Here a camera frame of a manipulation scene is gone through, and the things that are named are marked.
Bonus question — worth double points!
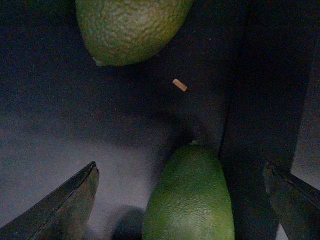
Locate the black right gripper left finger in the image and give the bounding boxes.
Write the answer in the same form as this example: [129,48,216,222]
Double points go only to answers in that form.
[0,161,99,240]

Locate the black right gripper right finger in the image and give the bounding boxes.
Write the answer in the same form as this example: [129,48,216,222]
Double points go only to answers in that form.
[263,161,320,240]

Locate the green avocado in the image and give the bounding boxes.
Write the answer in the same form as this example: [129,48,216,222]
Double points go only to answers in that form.
[142,143,235,240]
[75,0,193,66]

